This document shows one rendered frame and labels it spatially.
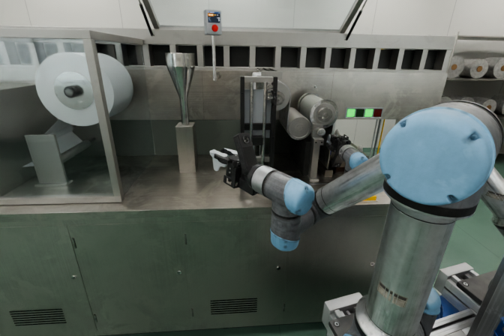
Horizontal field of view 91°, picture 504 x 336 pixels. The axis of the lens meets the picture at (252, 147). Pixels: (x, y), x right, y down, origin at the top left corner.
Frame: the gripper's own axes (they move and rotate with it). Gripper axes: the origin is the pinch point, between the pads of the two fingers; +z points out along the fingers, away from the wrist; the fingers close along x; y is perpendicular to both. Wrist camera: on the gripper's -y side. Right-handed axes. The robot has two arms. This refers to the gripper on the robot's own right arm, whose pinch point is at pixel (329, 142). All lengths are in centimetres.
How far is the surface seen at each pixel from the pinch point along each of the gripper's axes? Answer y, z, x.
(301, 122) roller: 11.4, -2.3, 17.4
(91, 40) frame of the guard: 48, -25, 102
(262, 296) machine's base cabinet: -76, -29, 38
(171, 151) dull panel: -16, 30, 93
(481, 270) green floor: -109, 9, -137
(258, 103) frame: 23.3, -12.6, 40.8
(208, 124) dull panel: 2, 30, 68
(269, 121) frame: 14.5, -12.6, 35.3
